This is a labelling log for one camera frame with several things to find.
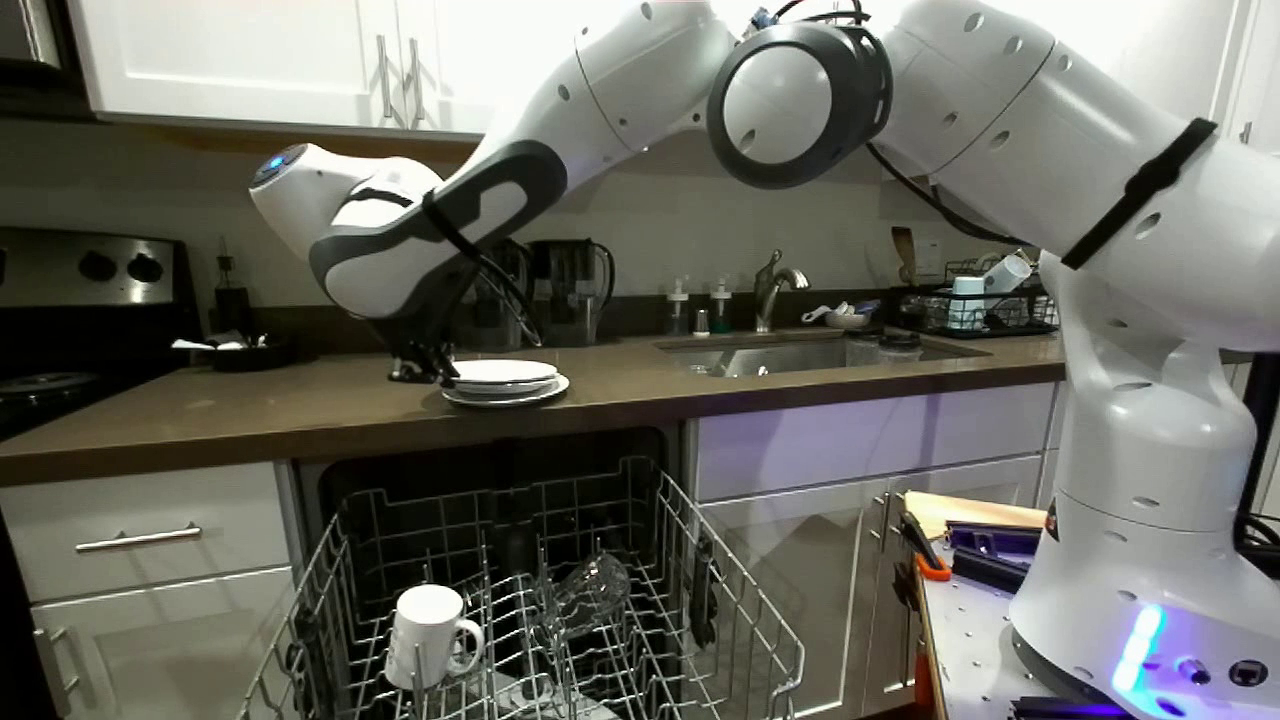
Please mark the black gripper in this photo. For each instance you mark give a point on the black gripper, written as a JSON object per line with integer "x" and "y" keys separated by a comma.
{"x": 464, "y": 307}

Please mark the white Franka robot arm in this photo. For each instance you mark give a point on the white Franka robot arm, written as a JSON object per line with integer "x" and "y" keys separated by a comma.
{"x": 1163, "y": 266}

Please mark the black coffee maker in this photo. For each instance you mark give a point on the black coffee maker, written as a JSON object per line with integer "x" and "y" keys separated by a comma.
{"x": 572, "y": 284}

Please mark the black pan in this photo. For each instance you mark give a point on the black pan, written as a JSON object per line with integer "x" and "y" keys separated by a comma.
{"x": 244, "y": 354}

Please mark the dark glass bottle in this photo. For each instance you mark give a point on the dark glass bottle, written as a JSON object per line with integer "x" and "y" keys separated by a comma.
{"x": 230, "y": 302}

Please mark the small soap bottle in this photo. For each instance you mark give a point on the small soap bottle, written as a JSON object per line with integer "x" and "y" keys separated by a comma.
{"x": 721, "y": 314}
{"x": 676, "y": 314}

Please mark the white ceramic mug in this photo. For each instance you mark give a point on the white ceramic mug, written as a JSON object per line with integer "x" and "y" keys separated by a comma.
{"x": 425, "y": 626}

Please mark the clear drinking glass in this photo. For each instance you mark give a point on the clear drinking glass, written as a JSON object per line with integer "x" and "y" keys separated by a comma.
{"x": 587, "y": 600}

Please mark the white drawer front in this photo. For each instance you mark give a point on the white drawer front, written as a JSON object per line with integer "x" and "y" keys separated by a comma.
{"x": 144, "y": 505}

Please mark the chrome faucet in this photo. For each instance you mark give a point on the chrome faucet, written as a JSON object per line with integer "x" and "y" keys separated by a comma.
{"x": 767, "y": 284}

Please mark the white upper cabinet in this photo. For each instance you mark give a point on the white upper cabinet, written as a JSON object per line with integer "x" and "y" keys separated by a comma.
{"x": 215, "y": 54}

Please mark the white lower cabinet door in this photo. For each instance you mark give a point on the white lower cabinet door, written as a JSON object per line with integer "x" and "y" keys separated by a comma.
{"x": 174, "y": 653}

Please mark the stainless kitchen sink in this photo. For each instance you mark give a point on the stainless kitchen sink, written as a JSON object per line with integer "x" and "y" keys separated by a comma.
{"x": 815, "y": 354}

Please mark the white under-sink cabinet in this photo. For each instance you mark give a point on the white under-sink cabinet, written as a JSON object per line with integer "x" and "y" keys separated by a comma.
{"x": 825, "y": 443}

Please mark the white rag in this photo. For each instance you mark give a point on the white rag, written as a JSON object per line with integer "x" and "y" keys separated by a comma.
{"x": 838, "y": 316}

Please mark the wooden utensil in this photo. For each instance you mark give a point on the wooden utensil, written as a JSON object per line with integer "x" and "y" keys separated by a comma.
{"x": 905, "y": 253}

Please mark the steel range hood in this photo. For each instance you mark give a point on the steel range hood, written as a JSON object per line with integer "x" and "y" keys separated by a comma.
{"x": 27, "y": 33}

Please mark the black dish drying rack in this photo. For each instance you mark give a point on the black dish drying rack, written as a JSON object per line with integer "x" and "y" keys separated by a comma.
{"x": 973, "y": 314}

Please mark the wooden board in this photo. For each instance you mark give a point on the wooden board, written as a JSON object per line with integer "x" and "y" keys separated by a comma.
{"x": 973, "y": 511}

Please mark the robot mounting table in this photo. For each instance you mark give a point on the robot mounting table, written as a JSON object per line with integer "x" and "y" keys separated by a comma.
{"x": 973, "y": 653}

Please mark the black bracket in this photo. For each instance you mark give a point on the black bracket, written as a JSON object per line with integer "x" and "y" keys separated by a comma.
{"x": 993, "y": 555}

